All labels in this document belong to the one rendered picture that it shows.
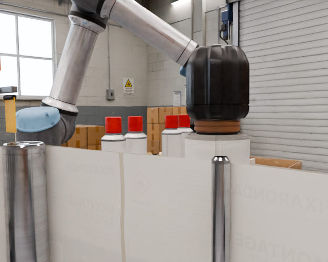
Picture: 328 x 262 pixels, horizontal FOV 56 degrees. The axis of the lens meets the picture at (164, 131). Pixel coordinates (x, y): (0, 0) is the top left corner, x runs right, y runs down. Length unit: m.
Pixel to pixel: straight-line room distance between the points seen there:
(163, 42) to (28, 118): 0.41
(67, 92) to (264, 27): 4.61
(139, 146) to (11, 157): 0.40
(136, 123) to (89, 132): 3.45
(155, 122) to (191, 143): 4.25
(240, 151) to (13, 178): 0.25
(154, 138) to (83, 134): 1.15
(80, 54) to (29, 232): 0.75
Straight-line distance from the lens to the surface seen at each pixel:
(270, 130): 5.18
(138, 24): 0.87
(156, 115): 4.61
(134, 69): 7.32
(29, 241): 0.32
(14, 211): 0.32
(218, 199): 0.20
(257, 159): 1.55
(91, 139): 4.14
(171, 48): 0.86
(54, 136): 0.90
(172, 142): 0.78
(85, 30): 1.01
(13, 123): 0.53
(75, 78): 1.01
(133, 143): 0.67
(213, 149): 0.37
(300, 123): 4.95
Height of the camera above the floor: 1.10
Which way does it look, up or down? 4 degrees down
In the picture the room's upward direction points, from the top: 1 degrees counter-clockwise
